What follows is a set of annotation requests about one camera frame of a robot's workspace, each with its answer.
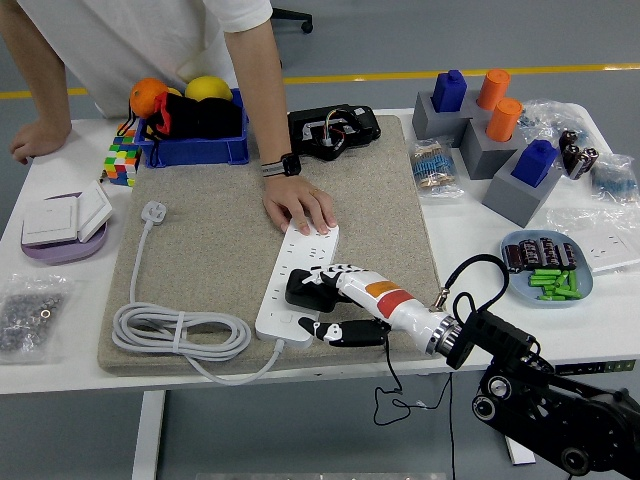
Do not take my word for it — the blue plastic bin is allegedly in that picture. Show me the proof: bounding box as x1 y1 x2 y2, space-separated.
133 88 250 169

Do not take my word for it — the bag of metal nuts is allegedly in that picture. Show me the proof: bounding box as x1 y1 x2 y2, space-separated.
0 273 76 366

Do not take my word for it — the black and red drawstring pouch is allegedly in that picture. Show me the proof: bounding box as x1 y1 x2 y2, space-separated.
124 92 245 169

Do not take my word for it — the bag of blue tan resistors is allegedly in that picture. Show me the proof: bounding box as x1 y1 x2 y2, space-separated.
409 139 466 201

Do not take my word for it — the grey block holder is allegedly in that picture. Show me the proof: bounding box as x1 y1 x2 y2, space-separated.
459 117 526 181
482 147 564 229
412 91 481 142

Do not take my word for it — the white power strip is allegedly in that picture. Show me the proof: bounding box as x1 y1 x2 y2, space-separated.
254 223 341 350

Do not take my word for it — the white wall switch panel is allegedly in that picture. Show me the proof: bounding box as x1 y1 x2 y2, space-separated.
75 180 115 245
21 197 80 247

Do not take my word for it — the white table leg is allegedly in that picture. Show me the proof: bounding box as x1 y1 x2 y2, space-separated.
130 390 166 480
505 437 536 466

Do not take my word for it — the black grey wristwatch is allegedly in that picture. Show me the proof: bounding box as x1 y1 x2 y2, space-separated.
259 152 303 179

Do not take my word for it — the white power cord with plug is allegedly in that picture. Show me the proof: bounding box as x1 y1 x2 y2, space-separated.
110 199 287 386

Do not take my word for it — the person's left hand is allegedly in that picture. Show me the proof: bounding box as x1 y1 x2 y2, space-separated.
262 174 338 236

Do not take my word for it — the bag of black capacitors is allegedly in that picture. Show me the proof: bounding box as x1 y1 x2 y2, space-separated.
557 128 601 182

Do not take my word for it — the purple tray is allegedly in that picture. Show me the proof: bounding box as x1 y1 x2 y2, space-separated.
19 192 110 266

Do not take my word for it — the black plug adapter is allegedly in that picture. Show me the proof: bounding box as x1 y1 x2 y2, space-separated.
283 268 351 314

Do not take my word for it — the large yellow lemon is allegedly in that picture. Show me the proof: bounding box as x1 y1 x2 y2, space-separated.
184 74 235 101

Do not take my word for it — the large colourful puzzle cube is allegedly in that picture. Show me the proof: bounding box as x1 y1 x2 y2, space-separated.
102 143 143 189

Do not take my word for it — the blue square peg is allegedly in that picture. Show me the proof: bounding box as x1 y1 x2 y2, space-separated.
431 69 468 114
510 138 559 189

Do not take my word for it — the person's right hand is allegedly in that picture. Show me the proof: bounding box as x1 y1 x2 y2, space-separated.
8 119 72 165

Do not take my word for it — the thin black adapter cord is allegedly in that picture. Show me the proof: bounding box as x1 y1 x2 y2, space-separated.
372 339 455 480

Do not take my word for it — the black desk control panel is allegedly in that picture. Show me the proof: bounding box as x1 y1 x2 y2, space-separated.
557 359 639 376

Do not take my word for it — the orange fruit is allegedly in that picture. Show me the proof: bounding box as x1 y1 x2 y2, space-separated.
129 77 171 120

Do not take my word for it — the black electronic device with wires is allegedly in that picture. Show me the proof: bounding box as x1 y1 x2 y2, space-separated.
287 104 381 162

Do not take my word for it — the grey-brown mat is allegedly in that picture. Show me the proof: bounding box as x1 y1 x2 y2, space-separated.
96 114 454 377

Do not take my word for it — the light blue plate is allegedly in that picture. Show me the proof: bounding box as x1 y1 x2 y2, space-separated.
499 229 595 309

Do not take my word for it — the person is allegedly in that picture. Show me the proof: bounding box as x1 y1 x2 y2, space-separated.
17 0 275 119

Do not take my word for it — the white wall socket panel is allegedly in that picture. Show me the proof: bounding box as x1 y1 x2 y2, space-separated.
582 232 640 274

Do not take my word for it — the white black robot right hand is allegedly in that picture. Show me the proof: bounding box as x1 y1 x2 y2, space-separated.
298 262 445 355

